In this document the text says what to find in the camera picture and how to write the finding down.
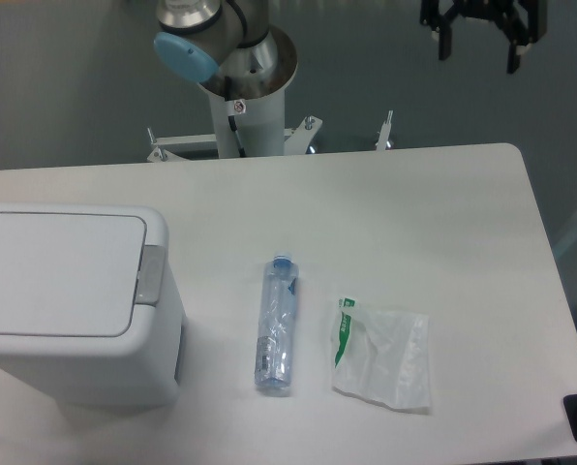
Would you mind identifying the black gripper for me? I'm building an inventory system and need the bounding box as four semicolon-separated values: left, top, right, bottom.
419;0;548;74

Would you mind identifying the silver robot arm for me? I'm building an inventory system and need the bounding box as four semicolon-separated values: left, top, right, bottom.
154;1;548;83

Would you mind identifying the white plastic trash can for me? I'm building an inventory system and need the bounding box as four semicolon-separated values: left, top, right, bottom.
0;202;186;406

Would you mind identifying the white trash can lid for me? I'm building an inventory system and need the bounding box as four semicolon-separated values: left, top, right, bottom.
0;212;146;337

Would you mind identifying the clear green plastic bag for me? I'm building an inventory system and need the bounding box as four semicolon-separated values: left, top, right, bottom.
331;296;431;414

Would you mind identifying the crushed clear plastic bottle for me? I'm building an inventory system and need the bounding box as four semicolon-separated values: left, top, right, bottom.
254;253;299;389

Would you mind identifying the grey lid push button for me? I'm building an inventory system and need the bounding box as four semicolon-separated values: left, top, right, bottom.
135;245;167;306

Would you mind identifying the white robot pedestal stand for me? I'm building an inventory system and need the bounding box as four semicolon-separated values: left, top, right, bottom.
145;24;395;164

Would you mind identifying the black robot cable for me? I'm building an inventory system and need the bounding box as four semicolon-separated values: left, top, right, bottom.
224;75;247;159

